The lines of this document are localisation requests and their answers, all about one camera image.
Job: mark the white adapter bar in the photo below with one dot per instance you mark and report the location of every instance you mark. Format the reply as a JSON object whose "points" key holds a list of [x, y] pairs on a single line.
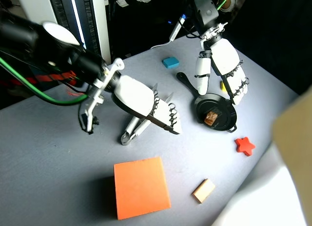
{"points": [[176, 28]]}

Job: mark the tan cardboard box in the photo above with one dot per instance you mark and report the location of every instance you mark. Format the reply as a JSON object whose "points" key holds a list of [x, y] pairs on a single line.
{"points": [[295, 143]]}

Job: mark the red star block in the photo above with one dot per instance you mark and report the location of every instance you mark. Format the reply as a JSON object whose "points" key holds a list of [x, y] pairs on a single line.
{"points": [[244, 146]]}

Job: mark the blue block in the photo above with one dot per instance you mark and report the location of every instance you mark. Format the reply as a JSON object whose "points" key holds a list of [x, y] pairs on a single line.
{"points": [[171, 62]]}

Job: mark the black frying pan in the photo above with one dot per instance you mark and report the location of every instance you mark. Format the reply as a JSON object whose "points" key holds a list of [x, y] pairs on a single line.
{"points": [[224, 121]]}

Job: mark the yellow block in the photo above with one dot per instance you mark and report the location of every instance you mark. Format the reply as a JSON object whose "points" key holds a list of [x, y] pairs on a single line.
{"points": [[223, 86]]}

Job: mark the tan wooden block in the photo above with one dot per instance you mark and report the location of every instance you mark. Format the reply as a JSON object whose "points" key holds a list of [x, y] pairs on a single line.
{"points": [[203, 190]]}

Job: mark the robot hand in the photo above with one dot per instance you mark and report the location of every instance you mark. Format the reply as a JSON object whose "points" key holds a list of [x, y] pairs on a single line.
{"points": [[134, 94], [225, 56]]}

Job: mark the large orange block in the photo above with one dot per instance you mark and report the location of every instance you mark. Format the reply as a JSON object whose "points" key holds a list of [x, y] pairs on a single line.
{"points": [[141, 187]]}

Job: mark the brown food piece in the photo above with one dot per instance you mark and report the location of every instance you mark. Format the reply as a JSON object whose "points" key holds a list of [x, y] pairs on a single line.
{"points": [[210, 117]]}

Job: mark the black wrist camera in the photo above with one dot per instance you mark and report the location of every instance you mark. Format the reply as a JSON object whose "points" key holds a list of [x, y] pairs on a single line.
{"points": [[89, 123]]}

